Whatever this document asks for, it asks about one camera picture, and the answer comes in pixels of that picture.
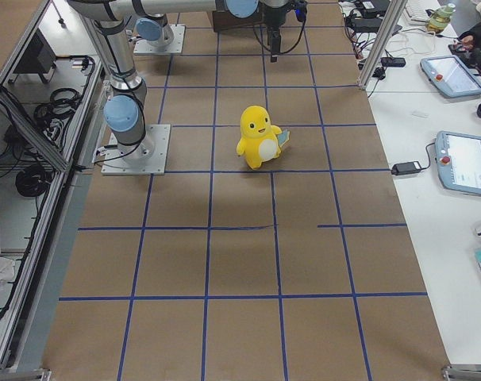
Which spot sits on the black power adapter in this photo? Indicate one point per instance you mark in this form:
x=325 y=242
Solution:
x=406 y=168

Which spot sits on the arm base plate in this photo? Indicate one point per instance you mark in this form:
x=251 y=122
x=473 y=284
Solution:
x=149 y=157
x=143 y=48

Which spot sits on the aluminium frame post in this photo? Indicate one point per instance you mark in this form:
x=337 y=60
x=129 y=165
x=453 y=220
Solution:
x=393 y=13

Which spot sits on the yellow plush dinosaur toy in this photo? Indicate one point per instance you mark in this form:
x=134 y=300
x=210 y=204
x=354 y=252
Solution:
x=260 y=140

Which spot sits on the far teach pendant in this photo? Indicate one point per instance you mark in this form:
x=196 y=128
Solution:
x=450 y=76

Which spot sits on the dark wooden drawer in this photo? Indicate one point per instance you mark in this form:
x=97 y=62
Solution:
x=224 y=20

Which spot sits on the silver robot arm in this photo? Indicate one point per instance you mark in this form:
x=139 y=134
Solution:
x=153 y=27
x=105 y=22

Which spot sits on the near teach pendant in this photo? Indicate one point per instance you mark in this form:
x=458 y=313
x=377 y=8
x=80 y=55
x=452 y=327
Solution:
x=459 y=161

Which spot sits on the aluminium side frame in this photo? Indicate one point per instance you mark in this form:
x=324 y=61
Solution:
x=49 y=80

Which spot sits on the teach pendant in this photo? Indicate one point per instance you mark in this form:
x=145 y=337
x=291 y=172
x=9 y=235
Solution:
x=450 y=76
x=459 y=161

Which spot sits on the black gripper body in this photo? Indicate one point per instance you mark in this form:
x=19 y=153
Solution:
x=273 y=17

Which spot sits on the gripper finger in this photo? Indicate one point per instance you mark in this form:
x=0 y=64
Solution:
x=274 y=43

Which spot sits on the green bottle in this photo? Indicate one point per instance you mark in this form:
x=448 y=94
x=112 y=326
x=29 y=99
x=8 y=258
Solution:
x=440 y=18

